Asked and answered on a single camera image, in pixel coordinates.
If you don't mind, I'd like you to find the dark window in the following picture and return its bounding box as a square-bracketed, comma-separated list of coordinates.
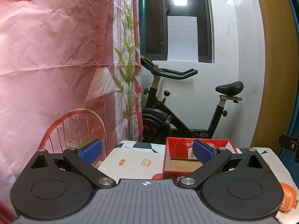
[139, 0, 212, 63]

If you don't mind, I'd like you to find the white patterned table mat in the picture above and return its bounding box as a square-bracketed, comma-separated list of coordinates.
[97, 140, 299, 224]

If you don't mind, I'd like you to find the wooden door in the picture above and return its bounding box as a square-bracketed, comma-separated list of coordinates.
[251, 0, 298, 154]

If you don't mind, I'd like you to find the pink printed backdrop cloth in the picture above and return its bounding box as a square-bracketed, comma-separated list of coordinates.
[1, 0, 142, 214]

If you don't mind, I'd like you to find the red strawberry cardboard box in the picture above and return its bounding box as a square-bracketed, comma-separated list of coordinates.
[162, 136, 239, 183]

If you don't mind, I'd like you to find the black exercise bike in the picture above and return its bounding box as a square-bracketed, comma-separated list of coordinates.
[140, 56, 244, 145]

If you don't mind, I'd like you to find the white foam sheet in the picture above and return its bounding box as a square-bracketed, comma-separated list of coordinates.
[167, 16, 199, 62]

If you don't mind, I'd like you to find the orange plastic bowl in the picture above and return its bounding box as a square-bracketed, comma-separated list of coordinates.
[279, 182, 298, 212]

